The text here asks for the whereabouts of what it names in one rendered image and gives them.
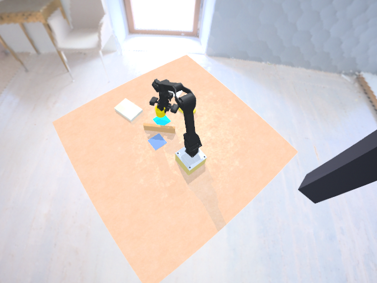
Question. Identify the tan flat bar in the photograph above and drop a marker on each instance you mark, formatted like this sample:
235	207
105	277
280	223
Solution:
160	128

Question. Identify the yellow cup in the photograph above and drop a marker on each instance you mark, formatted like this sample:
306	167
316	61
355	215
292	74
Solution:
159	113

